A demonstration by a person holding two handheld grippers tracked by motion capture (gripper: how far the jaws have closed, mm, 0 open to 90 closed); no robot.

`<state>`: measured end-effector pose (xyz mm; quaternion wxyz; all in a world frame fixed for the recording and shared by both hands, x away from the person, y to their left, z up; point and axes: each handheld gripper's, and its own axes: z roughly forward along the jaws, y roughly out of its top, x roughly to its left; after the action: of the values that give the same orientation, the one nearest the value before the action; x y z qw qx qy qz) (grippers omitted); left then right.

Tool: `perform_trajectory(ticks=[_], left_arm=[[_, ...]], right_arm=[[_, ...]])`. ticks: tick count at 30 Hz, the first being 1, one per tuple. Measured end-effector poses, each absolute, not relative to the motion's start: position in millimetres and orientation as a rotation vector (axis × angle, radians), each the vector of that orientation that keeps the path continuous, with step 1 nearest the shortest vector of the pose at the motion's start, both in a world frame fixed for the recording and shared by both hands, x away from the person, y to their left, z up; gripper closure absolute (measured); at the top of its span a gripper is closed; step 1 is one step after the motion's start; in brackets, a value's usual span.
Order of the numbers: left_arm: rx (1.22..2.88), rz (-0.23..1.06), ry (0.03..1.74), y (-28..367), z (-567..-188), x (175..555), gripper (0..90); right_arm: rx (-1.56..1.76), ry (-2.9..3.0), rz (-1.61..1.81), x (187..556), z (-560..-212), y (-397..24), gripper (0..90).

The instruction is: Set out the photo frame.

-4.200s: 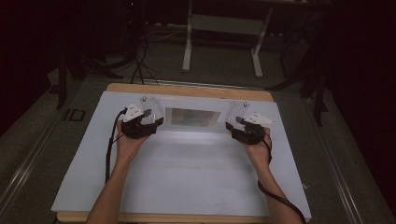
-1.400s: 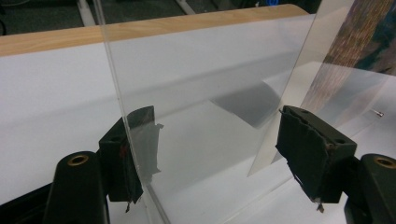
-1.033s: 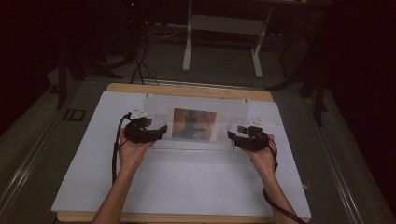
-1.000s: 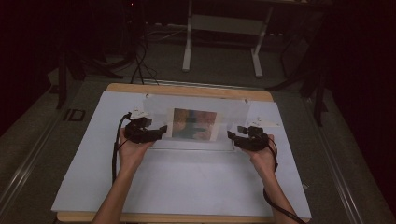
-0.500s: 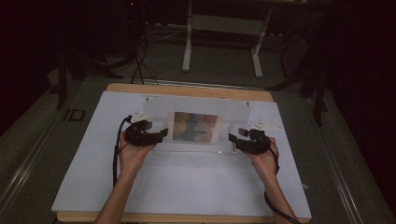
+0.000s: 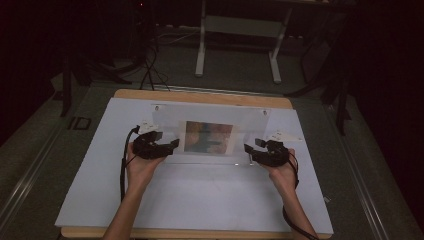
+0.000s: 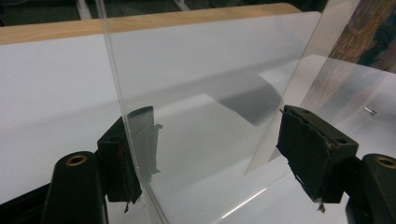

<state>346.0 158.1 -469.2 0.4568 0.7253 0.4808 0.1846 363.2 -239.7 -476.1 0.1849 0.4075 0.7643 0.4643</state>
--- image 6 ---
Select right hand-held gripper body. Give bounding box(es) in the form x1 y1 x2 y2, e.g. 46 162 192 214
255 129 304 168

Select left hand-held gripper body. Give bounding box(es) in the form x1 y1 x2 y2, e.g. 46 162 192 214
132 119 172 160

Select photo card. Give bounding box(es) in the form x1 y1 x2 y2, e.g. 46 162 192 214
183 120 235 156

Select clear acrylic photo frame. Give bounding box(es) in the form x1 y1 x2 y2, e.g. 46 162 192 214
151 102 272 167

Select person's right hand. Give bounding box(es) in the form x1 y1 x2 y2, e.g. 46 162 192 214
265 148 298 195

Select person's left hand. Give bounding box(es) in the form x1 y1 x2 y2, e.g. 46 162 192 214
125 142 168 194

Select wooden table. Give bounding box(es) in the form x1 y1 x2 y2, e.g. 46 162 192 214
60 88 332 240

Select white table mat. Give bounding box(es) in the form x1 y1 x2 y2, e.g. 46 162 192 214
54 97 335 235

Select dark tripod stand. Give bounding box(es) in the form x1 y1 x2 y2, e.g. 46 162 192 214
283 19 355 137

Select black stand with legs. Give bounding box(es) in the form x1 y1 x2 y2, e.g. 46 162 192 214
49 49 134 118

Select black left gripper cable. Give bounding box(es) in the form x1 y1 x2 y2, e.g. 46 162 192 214
119 125 142 203

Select black floor bracket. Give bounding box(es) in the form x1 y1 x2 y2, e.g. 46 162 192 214
67 116 93 131

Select metal floor rail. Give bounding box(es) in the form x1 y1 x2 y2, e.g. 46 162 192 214
324 104 391 240
0 123 69 225

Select white metal desk frame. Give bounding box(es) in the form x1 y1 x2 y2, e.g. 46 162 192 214
194 0 295 85

